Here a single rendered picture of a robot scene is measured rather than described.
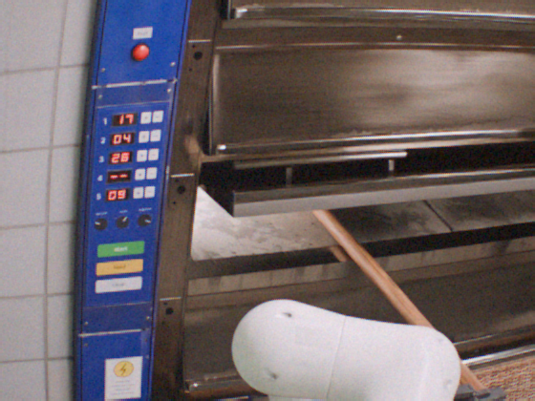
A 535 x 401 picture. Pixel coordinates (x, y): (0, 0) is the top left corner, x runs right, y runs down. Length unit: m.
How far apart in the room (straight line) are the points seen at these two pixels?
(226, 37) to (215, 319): 0.60
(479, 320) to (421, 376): 1.30
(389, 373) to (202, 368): 1.04
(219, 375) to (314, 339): 1.02
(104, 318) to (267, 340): 0.86
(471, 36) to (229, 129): 0.51
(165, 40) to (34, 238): 0.43
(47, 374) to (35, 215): 0.37
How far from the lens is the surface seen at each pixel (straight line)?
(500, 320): 2.80
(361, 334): 1.50
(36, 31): 2.02
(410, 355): 1.48
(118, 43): 2.04
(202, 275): 2.37
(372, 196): 2.23
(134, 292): 2.29
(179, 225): 2.29
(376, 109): 2.33
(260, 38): 2.17
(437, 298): 2.68
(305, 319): 1.50
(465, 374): 2.17
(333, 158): 2.22
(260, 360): 1.49
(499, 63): 2.47
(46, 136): 2.11
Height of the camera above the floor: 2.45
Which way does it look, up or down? 29 degrees down
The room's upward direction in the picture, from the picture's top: 8 degrees clockwise
